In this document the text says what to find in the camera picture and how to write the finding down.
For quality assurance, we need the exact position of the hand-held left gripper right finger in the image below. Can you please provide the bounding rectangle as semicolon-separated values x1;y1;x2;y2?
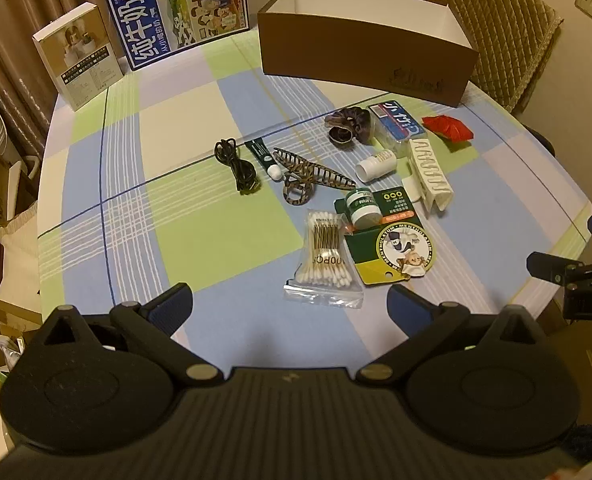
354;284;547;387

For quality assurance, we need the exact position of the red foil packet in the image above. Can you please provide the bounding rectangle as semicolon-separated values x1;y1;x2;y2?
422;115;475;143

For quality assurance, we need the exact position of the white product box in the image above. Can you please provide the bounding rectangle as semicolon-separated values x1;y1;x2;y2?
32;2;125;112

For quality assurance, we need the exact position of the white hair claw clip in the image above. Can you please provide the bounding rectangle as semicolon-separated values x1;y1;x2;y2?
401;138;454;217

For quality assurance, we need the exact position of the brown cardboard storage box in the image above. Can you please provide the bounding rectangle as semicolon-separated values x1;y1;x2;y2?
257;0;479;109

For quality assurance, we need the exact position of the chair with beige quilted cover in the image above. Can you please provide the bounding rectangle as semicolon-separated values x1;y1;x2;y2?
441;0;565;156

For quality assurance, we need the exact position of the blue milk carton box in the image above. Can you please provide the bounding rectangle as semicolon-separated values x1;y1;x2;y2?
100;0;251;72

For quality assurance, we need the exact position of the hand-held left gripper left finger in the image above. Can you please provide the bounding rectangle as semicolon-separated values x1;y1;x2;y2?
41;282;225;389

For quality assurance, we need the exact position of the dark velvet scrunchie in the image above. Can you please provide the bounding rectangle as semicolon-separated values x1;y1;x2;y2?
325;106;374;147

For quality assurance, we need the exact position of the blue labelled clear packet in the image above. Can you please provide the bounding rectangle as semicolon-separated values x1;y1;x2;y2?
367;100;429;158

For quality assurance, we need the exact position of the open brown cardboard box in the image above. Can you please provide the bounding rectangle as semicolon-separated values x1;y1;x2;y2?
0;299;43;383

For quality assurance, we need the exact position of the bag of cotton swabs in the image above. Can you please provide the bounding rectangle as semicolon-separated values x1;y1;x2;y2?
283;208;365;309

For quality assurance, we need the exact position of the dark green cream tube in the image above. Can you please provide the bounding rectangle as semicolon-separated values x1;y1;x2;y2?
244;140;283;181

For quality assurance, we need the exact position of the leopard print hair clip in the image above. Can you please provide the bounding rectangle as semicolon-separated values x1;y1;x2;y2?
274;147;357;207

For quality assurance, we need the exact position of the green balm jar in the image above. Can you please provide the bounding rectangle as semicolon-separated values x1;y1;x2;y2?
334;187;437;286

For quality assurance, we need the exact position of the white pill bottle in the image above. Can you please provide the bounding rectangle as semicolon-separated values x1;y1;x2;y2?
355;150;397;182

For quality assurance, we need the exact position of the black cable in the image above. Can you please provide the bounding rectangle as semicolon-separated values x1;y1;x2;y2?
215;140;261;195

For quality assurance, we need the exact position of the plaid cloth covered desktop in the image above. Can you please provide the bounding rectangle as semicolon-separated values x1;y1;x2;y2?
37;25;592;373

